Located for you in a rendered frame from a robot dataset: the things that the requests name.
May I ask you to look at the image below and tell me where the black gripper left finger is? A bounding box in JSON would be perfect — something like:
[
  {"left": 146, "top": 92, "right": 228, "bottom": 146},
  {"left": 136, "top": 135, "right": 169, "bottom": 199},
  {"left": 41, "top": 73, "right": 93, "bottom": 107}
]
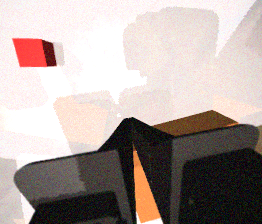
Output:
[{"left": 13, "top": 118, "right": 137, "bottom": 224}]

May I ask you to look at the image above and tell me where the red cube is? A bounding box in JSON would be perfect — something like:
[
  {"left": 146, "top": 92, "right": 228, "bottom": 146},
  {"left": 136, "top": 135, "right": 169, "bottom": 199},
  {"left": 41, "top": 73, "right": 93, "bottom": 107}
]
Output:
[{"left": 12, "top": 38, "right": 57, "bottom": 67}]

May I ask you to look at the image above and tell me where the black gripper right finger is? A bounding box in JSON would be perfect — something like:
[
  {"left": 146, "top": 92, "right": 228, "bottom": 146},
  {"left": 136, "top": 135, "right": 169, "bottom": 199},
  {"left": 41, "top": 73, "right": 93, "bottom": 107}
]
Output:
[{"left": 129, "top": 117, "right": 260, "bottom": 224}]

